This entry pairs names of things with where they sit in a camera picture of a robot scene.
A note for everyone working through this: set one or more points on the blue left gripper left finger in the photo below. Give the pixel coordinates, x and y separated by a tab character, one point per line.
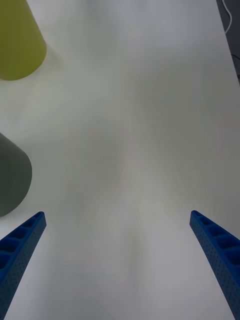
17	260

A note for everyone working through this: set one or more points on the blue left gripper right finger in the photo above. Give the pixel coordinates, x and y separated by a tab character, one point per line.
222	260

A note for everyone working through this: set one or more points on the grey plastic waste bin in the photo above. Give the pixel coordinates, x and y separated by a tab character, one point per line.
12	175

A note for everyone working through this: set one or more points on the yellow-green plastic waste bin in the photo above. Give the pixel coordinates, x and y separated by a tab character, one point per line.
17	42

